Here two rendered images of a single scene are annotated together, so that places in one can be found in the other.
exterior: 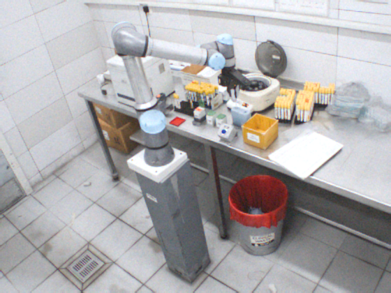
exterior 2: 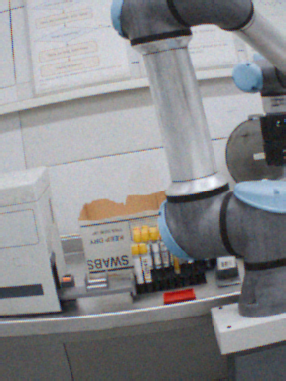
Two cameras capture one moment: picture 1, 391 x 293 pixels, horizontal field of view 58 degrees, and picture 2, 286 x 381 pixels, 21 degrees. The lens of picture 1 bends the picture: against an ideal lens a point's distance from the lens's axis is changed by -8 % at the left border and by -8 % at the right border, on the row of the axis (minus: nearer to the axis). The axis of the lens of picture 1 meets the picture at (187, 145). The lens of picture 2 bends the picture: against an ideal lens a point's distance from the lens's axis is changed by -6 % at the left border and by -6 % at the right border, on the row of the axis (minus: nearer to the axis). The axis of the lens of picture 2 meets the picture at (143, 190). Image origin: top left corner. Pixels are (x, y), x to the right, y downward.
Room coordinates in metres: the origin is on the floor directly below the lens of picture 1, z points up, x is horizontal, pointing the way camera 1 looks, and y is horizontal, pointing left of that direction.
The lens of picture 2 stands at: (0.71, 1.27, 1.36)
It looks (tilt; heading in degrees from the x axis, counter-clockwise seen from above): 8 degrees down; 313
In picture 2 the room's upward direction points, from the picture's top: 9 degrees counter-clockwise
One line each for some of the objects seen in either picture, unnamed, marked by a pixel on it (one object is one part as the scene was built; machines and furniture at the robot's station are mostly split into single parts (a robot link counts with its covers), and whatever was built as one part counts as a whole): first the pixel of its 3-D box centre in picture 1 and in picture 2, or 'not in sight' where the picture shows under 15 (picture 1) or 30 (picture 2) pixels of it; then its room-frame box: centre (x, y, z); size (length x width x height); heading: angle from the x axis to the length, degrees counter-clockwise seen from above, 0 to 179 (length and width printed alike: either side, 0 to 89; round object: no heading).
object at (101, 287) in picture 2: (156, 104); (87, 286); (1.98, 0.13, 0.92); 0.21 x 0.07 x 0.05; 42
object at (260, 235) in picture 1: (258, 217); not in sight; (1.56, -0.35, 0.22); 0.38 x 0.37 x 0.44; 42
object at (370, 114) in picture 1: (379, 109); not in sight; (1.44, -1.00, 0.94); 0.20 x 0.17 x 0.14; 17
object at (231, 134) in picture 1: (229, 130); not in sight; (1.56, -0.22, 0.92); 0.13 x 0.07 x 0.08; 132
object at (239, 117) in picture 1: (241, 118); not in sight; (1.64, -0.30, 0.92); 0.10 x 0.07 x 0.10; 37
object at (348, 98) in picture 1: (350, 94); not in sight; (1.59, -0.90, 0.97); 0.26 x 0.17 x 0.19; 57
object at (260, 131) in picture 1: (260, 131); not in sight; (1.49, -0.37, 0.93); 0.13 x 0.13 x 0.10; 41
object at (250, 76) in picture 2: (207, 52); (260, 75); (1.65, -0.18, 1.32); 0.11 x 0.11 x 0.08; 8
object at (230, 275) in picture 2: (200, 118); (227, 273); (1.77, -0.10, 0.89); 0.09 x 0.05 x 0.04; 130
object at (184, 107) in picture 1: (187, 102); (164, 261); (1.91, -0.05, 0.93); 0.17 x 0.09 x 0.11; 43
